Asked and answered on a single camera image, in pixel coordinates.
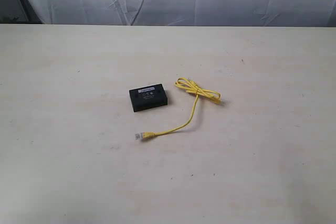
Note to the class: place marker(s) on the black rectangular adapter box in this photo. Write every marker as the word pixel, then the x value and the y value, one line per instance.
pixel 148 97

